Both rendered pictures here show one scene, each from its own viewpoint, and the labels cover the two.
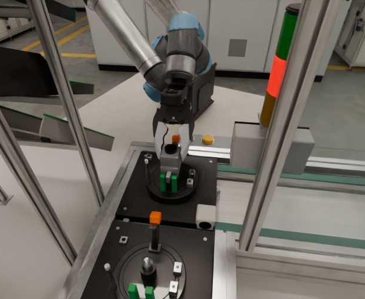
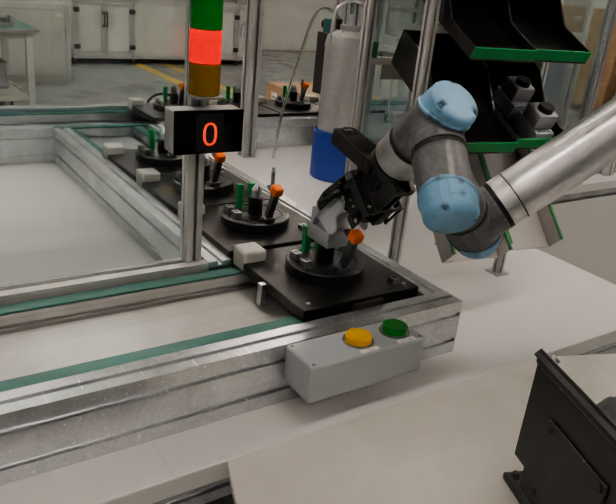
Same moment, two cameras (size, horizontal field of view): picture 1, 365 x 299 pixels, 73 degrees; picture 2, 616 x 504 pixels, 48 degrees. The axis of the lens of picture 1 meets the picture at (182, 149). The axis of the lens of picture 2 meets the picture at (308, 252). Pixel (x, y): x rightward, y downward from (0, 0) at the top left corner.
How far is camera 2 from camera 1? 147 cm
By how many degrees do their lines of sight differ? 106
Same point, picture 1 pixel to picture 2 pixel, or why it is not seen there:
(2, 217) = (465, 265)
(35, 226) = (425, 269)
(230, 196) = (246, 319)
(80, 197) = not seen: hidden behind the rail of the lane
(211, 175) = (287, 289)
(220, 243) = (217, 253)
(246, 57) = not seen: outside the picture
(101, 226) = not seen: hidden behind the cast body
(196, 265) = (225, 233)
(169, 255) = (252, 222)
